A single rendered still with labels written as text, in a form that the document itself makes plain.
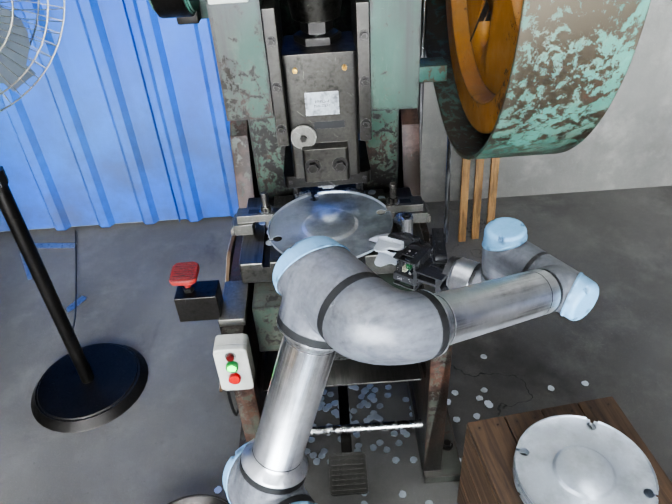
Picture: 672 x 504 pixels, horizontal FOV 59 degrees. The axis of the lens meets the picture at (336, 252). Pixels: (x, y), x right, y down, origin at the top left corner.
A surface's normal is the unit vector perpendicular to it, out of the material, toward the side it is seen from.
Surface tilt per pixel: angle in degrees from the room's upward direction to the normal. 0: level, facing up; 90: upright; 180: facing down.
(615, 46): 101
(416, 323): 45
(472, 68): 28
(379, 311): 36
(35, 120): 90
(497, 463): 0
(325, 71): 90
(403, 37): 90
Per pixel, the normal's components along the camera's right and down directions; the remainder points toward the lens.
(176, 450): -0.05, -0.79
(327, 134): 0.04, 0.60
